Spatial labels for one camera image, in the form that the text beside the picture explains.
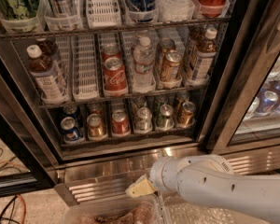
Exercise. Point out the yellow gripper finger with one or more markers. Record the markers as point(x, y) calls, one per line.
point(141, 187)

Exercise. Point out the red coke can bottom shelf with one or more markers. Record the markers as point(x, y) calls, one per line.
point(120, 123)

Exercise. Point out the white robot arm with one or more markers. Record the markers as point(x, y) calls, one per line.
point(210, 181)

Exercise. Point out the steel fridge bottom grille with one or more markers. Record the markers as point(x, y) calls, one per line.
point(100, 179)

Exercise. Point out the silver green can front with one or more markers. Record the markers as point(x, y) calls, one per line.
point(143, 119)

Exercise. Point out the silver green can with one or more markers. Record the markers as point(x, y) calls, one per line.
point(139, 102)
point(143, 119)

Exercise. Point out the green soda can front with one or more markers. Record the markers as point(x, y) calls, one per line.
point(165, 117)

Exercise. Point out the green soda can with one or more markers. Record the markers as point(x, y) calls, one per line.
point(165, 117)
point(160, 100)

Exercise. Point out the orange soda can front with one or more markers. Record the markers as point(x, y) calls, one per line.
point(96, 127)

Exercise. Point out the orange soda can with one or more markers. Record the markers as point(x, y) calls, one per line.
point(95, 108)
point(96, 127)

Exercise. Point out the gold soda can front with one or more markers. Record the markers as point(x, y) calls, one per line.
point(186, 113)

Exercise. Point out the gold soda can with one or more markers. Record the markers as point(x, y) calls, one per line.
point(181, 97)
point(186, 113)

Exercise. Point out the silver green can rear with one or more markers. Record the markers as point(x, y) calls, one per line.
point(139, 102)

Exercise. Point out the green soda can rear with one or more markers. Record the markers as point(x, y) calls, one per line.
point(160, 100)

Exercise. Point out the blue pepsi can front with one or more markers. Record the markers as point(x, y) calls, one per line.
point(70, 129)

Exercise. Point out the orange soda can rear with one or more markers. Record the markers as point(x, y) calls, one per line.
point(95, 108)

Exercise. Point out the gold soda can rear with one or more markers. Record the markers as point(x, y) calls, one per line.
point(181, 97)

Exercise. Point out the blue pepsi can rear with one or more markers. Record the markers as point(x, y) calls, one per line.
point(72, 111)

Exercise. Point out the red coke can middle front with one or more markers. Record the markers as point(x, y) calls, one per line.
point(114, 74)

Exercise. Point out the left open fridge door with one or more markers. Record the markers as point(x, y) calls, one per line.
point(21, 132)

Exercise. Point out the gold can middle front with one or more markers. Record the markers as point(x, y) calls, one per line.
point(171, 66)

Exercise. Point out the right glass fridge door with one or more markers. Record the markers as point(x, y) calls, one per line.
point(257, 64)

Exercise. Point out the red coke can middle rear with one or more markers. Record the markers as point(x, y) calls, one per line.
point(110, 50)

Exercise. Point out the gold can middle rear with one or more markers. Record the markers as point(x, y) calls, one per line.
point(164, 45)

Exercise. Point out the clear plastic bin left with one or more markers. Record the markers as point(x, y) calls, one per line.
point(114, 206)

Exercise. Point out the clear plastic bin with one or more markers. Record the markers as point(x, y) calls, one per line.
point(114, 206)
point(176, 211)

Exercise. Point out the clear plastic bin right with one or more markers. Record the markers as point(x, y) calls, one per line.
point(176, 211)

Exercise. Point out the clear water bottle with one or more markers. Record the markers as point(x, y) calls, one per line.
point(143, 58)
point(175, 10)

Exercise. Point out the tea bottle right front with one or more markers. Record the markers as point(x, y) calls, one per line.
point(203, 55)

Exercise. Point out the tea bottle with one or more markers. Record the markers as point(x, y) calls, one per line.
point(47, 75)
point(49, 47)
point(203, 55)
point(195, 35)

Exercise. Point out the tea bottle right rear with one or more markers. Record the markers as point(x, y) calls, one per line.
point(195, 35)

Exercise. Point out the tea bottle left front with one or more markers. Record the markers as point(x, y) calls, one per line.
point(47, 75)

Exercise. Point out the tea bottle left rear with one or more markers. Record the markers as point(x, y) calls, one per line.
point(49, 47)

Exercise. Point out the empty white top tray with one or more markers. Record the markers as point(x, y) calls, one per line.
point(103, 13)

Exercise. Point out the clear water bottle top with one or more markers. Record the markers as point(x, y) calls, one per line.
point(175, 10)

